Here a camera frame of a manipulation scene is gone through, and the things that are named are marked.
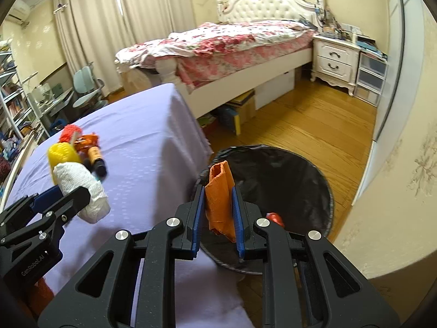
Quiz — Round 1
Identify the white bed with tufted headboard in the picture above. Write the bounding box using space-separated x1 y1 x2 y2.
114 0 328 120

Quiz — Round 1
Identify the pink floral duvet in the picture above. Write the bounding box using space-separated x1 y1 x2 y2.
114 20 316 71

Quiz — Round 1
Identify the green printed box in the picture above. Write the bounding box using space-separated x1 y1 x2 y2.
198 114 219 132

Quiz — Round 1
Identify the small orange candy wrapper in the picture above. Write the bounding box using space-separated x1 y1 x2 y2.
75 134 100 153

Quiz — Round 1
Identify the pink floral bed sheet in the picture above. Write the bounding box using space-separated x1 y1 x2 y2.
155 37 313 91

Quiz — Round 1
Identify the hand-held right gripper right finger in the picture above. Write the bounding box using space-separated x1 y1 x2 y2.
232 186 400 328

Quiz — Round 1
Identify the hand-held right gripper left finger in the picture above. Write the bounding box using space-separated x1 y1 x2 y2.
37 188 206 328

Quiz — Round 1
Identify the white wardrobe sliding door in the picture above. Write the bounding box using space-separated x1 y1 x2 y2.
352 0 427 206

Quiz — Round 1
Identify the black bag lined trash bin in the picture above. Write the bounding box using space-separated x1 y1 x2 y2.
193 144 334 276

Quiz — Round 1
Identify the small red object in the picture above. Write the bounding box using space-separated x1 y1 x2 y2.
266 212 285 229

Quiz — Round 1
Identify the study desk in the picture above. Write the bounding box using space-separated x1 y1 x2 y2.
29 82 74 127

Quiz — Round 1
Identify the white nightstand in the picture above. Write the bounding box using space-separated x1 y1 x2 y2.
310 36 362 96

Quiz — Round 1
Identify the blue book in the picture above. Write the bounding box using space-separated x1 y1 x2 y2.
357 34 386 57

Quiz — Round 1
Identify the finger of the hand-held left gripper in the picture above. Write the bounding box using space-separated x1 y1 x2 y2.
0 187 64 228
0 186 91 247

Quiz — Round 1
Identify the small brown bottle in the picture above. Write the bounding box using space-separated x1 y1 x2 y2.
84 146 109 176

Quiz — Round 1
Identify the cardboard box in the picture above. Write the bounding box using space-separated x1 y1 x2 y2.
218 90 256 135

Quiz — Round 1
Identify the pile of small bottles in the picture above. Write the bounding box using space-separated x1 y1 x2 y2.
316 0 362 40

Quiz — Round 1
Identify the white air conditioner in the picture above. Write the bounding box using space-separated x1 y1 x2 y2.
8 0 31 24

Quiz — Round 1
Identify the red spiky ball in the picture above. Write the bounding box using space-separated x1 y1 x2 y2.
59 125 84 144

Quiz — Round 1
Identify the purple tablecloth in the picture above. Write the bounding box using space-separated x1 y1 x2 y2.
0 83 255 328

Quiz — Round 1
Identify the beige curtain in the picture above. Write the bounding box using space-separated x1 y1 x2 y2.
116 0 197 43
53 0 123 93

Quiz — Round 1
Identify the white storage box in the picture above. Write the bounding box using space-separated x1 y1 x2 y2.
254 70 296 110

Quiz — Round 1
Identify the white paper towel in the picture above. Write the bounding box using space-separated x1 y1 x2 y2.
51 162 110 224

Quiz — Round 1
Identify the clear plastic drawer unit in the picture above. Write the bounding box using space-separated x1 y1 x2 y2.
355 49 388 106

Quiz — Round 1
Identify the white bookshelf with books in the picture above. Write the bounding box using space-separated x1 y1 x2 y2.
0 41 45 165

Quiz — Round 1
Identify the yellow spiky ball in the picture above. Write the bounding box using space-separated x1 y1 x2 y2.
47 142 82 185

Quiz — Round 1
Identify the light blue desk chair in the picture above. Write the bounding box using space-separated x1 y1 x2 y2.
72 63 110 110

